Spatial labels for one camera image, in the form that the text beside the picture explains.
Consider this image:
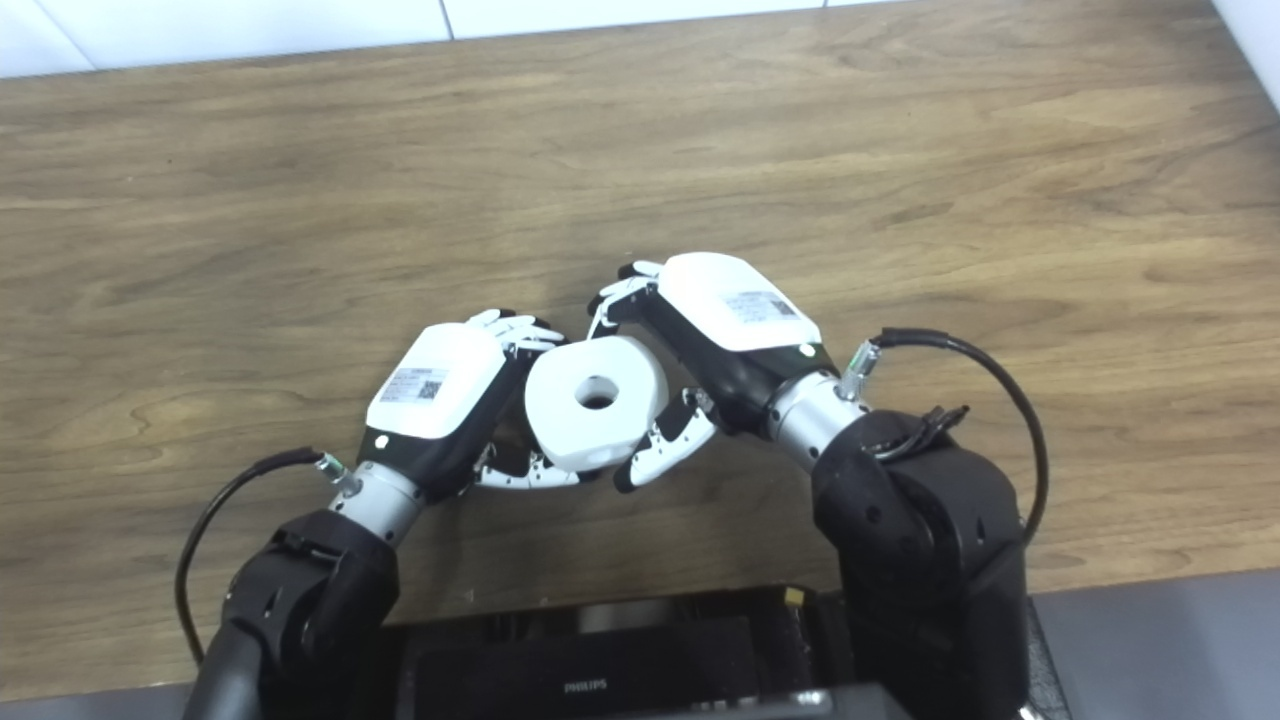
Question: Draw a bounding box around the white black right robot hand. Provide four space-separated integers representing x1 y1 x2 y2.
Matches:
586 251 843 495

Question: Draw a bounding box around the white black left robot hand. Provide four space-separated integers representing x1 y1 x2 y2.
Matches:
357 308 583 503

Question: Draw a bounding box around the round white piece with holes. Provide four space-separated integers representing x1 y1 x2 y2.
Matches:
523 335 670 474

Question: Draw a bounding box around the black robot torso box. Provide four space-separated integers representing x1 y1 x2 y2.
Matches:
378 584 1043 720

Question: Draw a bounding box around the thin black wire bundle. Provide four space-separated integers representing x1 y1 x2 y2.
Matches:
876 404 971 463

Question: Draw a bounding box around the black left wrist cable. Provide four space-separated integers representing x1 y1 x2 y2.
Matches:
174 446 353 668

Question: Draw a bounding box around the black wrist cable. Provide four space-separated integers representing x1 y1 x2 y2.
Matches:
838 327 1050 548
174 446 353 668

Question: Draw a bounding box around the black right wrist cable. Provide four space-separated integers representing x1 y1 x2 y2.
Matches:
838 327 1050 548

